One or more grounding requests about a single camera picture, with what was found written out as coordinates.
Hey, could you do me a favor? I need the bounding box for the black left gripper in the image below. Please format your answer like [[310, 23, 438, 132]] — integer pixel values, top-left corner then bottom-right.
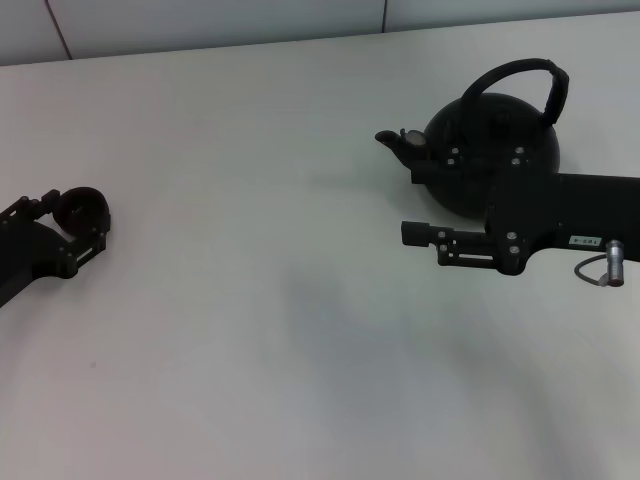
[[0, 188, 113, 309]]

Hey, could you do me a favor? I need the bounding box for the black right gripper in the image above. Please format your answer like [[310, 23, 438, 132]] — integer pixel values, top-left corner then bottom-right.
[[400, 144, 640, 276]]

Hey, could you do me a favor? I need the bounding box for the small dark teacup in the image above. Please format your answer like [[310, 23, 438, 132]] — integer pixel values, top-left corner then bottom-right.
[[53, 186, 111, 236]]

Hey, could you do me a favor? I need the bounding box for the black round teapot with handle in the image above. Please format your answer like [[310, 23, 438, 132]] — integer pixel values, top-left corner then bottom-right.
[[374, 58, 570, 220]]

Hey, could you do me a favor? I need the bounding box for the right gripper cable with metal plug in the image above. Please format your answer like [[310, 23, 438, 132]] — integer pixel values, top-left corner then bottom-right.
[[574, 239, 627, 289]]

